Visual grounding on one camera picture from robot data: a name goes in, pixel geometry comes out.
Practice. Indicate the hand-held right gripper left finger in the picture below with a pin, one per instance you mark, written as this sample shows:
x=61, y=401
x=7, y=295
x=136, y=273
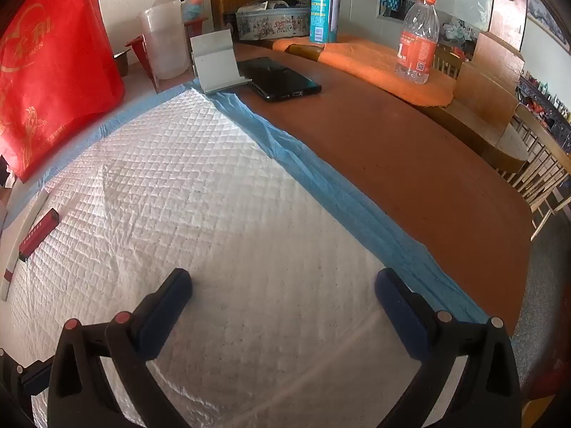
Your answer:
x=165, y=314

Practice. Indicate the white quilted pad blue edge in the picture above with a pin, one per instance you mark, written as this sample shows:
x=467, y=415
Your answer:
x=223, y=214

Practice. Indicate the cluttered shelf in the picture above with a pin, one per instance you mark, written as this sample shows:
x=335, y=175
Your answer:
x=546, y=98

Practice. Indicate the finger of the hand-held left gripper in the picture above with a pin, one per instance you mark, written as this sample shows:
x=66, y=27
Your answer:
x=38, y=377

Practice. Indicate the tall teal can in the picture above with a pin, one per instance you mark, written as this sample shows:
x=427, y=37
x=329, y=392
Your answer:
x=322, y=4

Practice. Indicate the orange towel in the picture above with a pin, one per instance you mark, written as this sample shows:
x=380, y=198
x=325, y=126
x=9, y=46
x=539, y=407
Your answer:
x=366, y=64

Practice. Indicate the wooden spindle chair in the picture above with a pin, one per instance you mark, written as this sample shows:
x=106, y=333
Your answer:
x=542, y=165

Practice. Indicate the pink and blue bundle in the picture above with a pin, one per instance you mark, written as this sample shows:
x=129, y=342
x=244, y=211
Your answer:
x=192, y=8

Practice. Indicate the printed cookie tin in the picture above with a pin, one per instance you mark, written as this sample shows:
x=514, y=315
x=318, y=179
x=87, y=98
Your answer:
x=272, y=24

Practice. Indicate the framed wall picture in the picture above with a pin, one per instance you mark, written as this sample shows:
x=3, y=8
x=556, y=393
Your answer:
x=551, y=18

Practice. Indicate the small red rectangular box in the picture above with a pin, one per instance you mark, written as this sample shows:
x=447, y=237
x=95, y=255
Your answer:
x=39, y=233

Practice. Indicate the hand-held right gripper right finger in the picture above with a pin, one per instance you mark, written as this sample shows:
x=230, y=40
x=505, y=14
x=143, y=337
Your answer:
x=401, y=319

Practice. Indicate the water bottle orange label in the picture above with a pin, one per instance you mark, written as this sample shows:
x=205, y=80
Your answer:
x=415, y=49

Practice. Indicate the white stick with red band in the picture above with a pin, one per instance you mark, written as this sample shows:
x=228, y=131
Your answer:
x=10, y=285

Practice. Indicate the red paper bag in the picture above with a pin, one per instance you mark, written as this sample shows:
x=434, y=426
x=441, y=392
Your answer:
x=49, y=67

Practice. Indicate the clear plastic container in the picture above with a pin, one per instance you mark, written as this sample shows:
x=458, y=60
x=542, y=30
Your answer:
x=163, y=44

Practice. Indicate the red plastic rack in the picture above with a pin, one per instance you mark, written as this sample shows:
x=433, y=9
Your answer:
x=142, y=55

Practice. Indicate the wooden bench seat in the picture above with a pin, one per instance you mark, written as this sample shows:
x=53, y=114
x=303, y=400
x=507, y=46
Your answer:
x=486, y=93

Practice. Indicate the white phone stand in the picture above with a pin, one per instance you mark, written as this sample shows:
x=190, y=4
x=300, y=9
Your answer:
x=216, y=64

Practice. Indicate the black smartphone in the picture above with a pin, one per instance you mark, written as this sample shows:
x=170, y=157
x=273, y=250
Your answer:
x=279, y=78

